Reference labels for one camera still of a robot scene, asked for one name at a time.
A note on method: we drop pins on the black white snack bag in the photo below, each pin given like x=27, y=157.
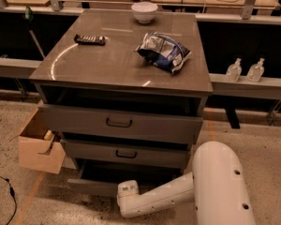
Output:
x=163, y=52

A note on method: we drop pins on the grey bottom drawer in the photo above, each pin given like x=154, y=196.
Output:
x=101, y=178

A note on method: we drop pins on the grey drawer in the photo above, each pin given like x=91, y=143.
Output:
x=101, y=178
x=128, y=154
x=121, y=124

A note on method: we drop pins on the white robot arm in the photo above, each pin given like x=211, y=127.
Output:
x=216, y=185

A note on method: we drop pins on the grey drawer cabinet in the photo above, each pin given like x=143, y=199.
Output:
x=115, y=77

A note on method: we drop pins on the grey top drawer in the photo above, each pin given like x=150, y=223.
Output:
x=121, y=124

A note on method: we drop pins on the grey middle drawer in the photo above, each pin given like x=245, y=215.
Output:
x=128, y=154

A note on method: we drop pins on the black remote control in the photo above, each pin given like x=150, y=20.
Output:
x=90, y=40

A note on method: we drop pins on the white ceramic bowl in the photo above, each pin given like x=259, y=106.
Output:
x=144, y=12

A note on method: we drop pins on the left clear pump bottle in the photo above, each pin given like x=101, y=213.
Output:
x=234, y=71

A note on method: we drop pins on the clear pump bottle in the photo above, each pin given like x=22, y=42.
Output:
x=234, y=71
x=256, y=71

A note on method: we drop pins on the cardboard box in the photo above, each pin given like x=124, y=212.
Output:
x=37, y=145

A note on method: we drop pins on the right clear pump bottle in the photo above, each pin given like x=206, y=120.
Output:
x=256, y=71

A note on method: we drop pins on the grey metal rail shelf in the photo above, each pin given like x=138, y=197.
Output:
x=268, y=88

